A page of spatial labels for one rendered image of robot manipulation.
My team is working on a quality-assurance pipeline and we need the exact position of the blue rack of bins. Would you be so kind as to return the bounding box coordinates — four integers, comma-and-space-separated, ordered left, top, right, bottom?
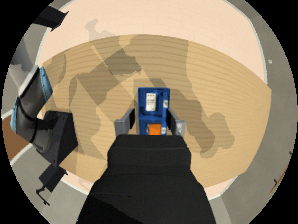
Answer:
138, 88, 170, 135

